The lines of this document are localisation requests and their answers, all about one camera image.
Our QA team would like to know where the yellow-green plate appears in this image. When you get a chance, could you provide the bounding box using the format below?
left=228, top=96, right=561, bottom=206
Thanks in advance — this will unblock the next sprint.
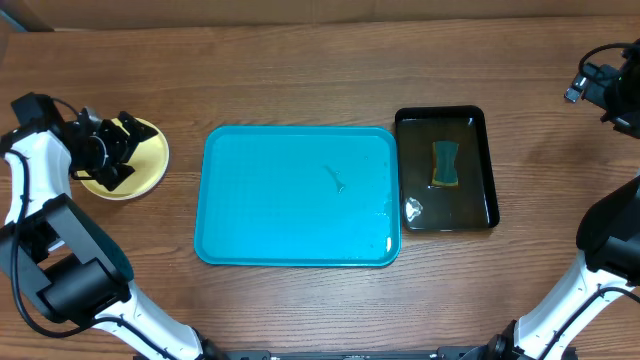
left=81, top=118, right=170, bottom=201

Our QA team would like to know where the green yellow sponge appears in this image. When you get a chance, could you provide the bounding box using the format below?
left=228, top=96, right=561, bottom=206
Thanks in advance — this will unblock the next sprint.
left=431, top=140, right=459, bottom=187

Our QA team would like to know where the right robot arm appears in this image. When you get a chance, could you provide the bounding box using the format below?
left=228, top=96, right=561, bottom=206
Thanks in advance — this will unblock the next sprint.
left=463, top=42, right=639, bottom=360

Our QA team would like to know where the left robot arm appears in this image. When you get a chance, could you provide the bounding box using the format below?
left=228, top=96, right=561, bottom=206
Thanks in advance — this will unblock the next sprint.
left=1, top=93, right=227, bottom=359

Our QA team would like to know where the teal plastic tray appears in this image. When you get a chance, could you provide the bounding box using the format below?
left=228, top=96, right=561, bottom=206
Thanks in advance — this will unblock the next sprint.
left=194, top=125, right=402, bottom=267

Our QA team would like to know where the black water tray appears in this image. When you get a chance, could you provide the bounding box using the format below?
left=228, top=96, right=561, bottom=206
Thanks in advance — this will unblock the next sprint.
left=394, top=105, right=500, bottom=232

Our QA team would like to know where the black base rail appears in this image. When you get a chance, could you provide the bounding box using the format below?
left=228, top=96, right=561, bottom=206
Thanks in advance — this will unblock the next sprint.
left=227, top=346, right=473, bottom=360

